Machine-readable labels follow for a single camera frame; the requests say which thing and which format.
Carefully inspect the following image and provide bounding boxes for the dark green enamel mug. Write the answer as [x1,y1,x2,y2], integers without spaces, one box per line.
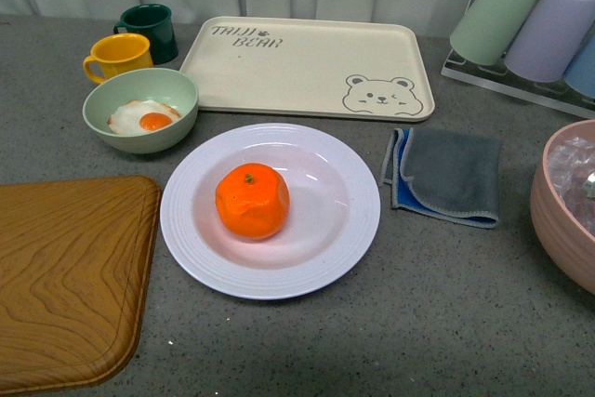
[112,4,179,65]

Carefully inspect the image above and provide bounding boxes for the white ribbed plate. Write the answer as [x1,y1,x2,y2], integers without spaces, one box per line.
[160,124,381,300]

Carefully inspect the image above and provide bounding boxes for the blue plastic cup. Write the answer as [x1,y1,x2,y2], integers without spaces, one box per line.
[563,36,595,99]

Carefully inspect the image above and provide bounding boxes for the orange mandarin fruit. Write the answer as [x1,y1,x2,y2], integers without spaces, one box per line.
[215,163,291,240]

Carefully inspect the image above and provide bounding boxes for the grey blue folded cloth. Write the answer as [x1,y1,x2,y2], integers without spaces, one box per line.
[378,126,502,229]

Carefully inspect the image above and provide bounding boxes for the clear ice cubes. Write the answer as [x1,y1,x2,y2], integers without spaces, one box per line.
[547,137,594,232]

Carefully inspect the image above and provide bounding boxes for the yellow enamel mug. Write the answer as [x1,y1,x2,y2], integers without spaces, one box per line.
[83,33,153,84]

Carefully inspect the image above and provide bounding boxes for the light green plastic cup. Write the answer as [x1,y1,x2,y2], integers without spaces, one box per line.
[449,0,536,66]

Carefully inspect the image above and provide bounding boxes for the light green bowl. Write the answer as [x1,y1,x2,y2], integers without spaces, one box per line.
[83,68,199,154]

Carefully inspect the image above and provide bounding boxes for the fake fried egg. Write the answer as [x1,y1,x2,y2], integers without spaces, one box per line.
[107,99,181,136]

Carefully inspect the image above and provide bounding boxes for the wooden cutting board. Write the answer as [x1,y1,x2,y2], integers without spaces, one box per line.
[1,176,161,396]

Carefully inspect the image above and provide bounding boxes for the white cup holder rack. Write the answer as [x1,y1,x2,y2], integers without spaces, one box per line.
[440,0,595,120]

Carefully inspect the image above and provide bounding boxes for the cream bear serving tray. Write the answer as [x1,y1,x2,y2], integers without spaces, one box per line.
[180,17,435,122]

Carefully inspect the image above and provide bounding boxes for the purple plastic cup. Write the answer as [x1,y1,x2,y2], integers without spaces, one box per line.
[504,0,594,83]

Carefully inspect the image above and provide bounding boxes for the pink bowl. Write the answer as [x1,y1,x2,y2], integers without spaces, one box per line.
[530,120,594,293]

